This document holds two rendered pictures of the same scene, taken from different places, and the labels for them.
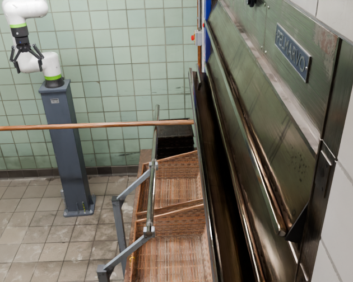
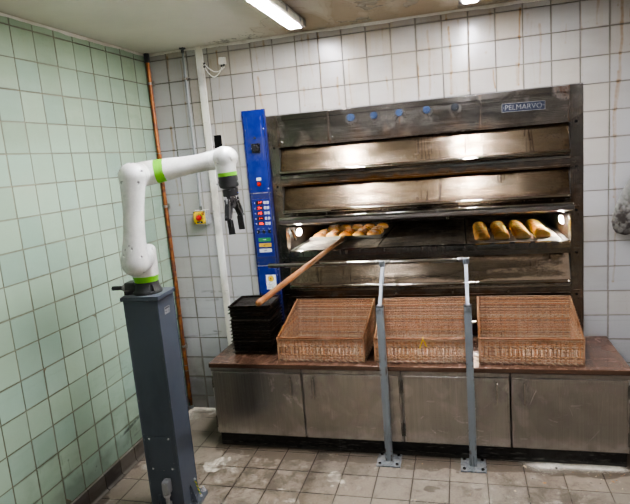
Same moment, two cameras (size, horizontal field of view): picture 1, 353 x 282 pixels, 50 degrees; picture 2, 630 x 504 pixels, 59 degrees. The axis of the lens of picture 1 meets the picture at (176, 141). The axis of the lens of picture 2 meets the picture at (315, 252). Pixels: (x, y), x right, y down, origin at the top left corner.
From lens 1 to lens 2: 358 cm
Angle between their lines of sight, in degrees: 72
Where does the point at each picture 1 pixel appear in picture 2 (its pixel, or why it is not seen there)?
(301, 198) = (565, 140)
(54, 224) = not seen: outside the picture
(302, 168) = (555, 134)
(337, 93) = (575, 97)
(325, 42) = (562, 89)
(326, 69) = (558, 98)
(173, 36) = (150, 231)
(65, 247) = not seen: outside the picture
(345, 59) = (575, 88)
